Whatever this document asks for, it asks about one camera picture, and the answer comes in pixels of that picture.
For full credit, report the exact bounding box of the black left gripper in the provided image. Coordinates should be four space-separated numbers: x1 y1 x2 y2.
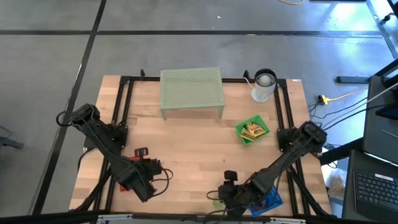
134 147 157 203

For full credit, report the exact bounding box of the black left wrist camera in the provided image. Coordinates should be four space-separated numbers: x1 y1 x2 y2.
150 158 163 175

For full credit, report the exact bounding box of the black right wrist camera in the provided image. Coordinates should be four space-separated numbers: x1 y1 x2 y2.
217 184 231 200

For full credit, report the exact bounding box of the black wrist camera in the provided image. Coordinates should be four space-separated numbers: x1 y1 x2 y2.
217 184 231 200
150 158 163 175

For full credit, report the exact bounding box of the pale green perforated metal shelf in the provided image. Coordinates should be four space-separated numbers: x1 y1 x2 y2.
159 67 226 121

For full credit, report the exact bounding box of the yellow green crayon box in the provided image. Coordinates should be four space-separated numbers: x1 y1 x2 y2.
239 129 256 142
244 122 267 138

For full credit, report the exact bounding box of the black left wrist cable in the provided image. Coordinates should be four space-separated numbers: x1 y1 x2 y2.
151 167 174 197

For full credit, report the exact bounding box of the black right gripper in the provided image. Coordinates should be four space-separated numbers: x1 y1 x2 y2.
224 170 254 217

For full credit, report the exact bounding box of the yellow extension cable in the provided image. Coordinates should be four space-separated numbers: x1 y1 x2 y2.
328 88 370 102

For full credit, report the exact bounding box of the black laptop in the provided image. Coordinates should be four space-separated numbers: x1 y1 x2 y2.
341 149 398 222

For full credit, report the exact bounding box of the grey chair leg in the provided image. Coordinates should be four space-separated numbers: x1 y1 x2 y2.
0 136 25 150

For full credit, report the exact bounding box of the blue plastic basket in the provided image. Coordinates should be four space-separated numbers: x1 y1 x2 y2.
248 185 284 217

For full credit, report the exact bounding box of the black cart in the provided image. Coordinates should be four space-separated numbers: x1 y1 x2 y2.
362 58 398 166

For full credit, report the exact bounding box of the clear plastic bag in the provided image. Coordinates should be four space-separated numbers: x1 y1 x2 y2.
323 175 346 197

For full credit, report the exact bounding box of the black stand foot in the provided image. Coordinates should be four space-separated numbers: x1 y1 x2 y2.
336 75 371 85

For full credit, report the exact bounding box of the green plastic basket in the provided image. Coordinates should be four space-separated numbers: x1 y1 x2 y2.
234 114 271 146

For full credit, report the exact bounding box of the white cup with black rim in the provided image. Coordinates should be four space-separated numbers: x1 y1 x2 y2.
251 68 279 103

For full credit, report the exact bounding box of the red plastic basket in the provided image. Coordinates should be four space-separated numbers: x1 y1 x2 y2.
119 155 141 193

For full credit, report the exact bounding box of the yellow floor cable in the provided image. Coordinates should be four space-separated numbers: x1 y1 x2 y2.
277 0 307 6

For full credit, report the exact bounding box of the white lamp cord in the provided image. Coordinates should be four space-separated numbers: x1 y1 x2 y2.
242 76 255 91

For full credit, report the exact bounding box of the office chair base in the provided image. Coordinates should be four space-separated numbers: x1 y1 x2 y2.
381 12 395 25

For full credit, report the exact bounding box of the black camera rig crossbar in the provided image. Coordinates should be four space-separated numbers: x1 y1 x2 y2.
0 210 398 224

